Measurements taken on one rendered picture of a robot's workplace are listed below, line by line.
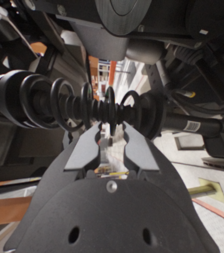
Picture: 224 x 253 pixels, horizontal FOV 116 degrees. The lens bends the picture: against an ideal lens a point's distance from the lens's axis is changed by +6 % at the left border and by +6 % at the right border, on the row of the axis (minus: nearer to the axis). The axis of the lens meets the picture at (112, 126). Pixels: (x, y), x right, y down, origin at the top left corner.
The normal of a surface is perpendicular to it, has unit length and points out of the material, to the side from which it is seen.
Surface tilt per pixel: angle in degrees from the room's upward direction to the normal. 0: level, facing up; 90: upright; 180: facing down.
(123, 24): 90
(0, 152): 130
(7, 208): 90
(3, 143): 123
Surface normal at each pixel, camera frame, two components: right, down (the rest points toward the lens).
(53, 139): 0.15, -0.31
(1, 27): 0.68, 0.72
